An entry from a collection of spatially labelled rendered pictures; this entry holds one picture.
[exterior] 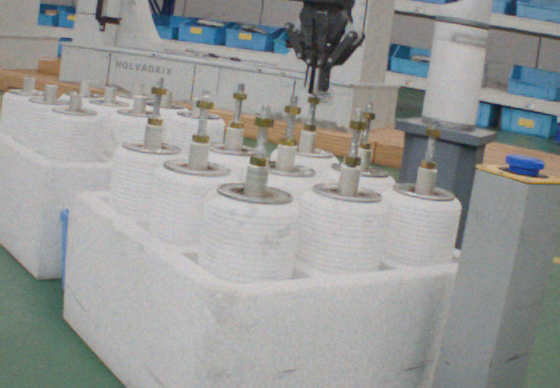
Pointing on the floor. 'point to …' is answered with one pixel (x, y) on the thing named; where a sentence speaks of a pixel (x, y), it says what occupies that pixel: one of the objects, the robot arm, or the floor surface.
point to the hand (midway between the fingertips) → (317, 81)
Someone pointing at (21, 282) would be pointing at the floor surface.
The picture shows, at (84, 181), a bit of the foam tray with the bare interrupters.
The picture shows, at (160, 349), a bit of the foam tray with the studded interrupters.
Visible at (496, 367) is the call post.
